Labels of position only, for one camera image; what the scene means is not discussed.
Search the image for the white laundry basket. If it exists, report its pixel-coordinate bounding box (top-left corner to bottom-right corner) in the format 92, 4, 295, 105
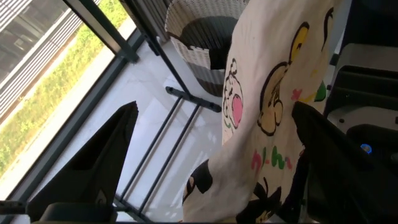
164, 0, 249, 97

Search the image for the window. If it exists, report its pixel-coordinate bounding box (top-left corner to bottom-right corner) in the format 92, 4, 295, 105
0, 0, 146, 224

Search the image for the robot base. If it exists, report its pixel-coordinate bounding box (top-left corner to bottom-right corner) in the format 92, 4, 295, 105
323, 0, 398, 178

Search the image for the black clothes rack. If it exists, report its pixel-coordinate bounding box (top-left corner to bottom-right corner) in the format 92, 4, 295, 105
0, 0, 223, 224

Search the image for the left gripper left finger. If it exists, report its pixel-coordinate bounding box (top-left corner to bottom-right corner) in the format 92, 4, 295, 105
26, 101, 140, 222

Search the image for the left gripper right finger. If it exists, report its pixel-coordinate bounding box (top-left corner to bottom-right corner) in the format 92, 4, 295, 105
291, 101, 398, 224

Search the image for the cream printed garment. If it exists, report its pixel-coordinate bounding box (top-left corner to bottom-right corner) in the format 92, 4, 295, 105
182, 0, 343, 224

